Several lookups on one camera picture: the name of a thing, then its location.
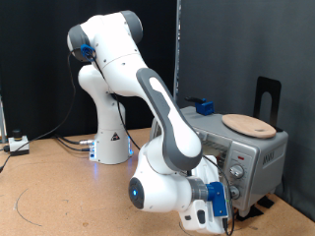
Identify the long hanging black cable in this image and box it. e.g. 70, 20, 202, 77
0, 52, 77, 171

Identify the white box with black button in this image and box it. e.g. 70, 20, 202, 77
8, 129, 31, 156

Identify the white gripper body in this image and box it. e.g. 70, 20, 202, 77
178, 156, 228, 235

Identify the blue cable clip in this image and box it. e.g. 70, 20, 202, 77
80, 43, 96, 62

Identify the grey backdrop curtain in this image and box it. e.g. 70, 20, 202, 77
178, 0, 315, 221

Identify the black cable with silver connector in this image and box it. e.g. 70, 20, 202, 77
53, 134, 96, 148

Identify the silver oven knob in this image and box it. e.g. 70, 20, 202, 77
228, 163, 245, 180
229, 185, 241, 201

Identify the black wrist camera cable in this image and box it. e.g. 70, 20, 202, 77
88, 53, 236, 236

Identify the black foam pad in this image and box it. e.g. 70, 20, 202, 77
257, 195, 276, 209
237, 206, 264, 222

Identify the black backdrop curtain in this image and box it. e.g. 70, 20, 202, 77
0, 0, 180, 142

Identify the black metal bookend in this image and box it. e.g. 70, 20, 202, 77
253, 76, 284, 133

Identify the silver toaster oven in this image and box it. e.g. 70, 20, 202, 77
149, 105, 289, 218

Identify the metal frame post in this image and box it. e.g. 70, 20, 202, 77
0, 94, 8, 145

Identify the vertical metal pole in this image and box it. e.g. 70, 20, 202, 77
172, 0, 183, 99

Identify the small wooden cutting board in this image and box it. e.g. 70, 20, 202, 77
220, 113, 278, 140

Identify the black base cable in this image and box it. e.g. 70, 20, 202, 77
55, 139, 92, 152

